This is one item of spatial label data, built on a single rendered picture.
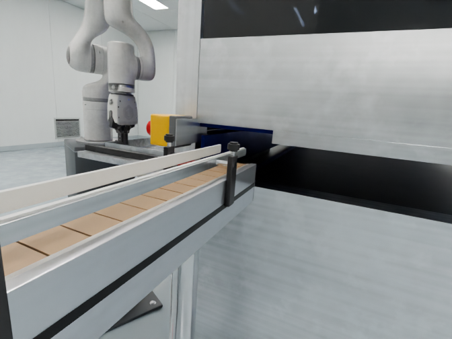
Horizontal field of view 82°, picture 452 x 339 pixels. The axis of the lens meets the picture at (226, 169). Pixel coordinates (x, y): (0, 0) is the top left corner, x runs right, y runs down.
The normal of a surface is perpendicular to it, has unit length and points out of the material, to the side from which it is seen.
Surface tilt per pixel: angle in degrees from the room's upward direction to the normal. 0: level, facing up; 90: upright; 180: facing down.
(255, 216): 90
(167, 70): 90
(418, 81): 90
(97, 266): 90
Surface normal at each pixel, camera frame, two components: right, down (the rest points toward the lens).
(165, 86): -0.41, 0.18
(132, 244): 0.91, 0.15
